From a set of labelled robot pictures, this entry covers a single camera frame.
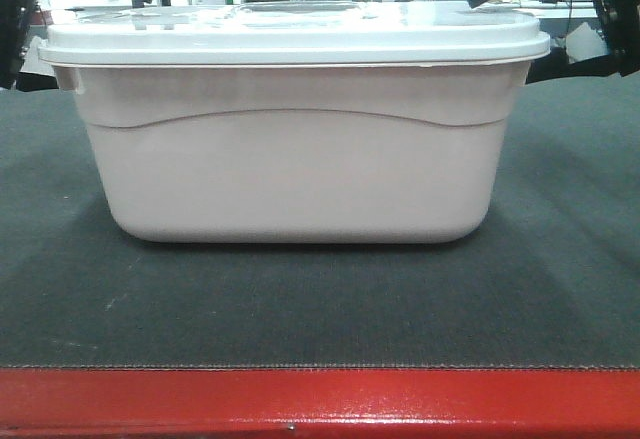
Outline red metal table edge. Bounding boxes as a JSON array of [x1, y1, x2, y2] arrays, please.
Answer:
[[1, 368, 639, 438]]

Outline white plastic storage bin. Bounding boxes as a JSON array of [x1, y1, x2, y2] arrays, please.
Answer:
[[55, 63, 528, 243]]

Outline dark grey felt mat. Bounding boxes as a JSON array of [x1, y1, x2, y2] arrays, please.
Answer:
[[1, 75, 639, 369]]

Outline white bin lid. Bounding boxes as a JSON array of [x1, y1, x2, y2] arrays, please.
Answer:
[[38, 1, 550, 67]]

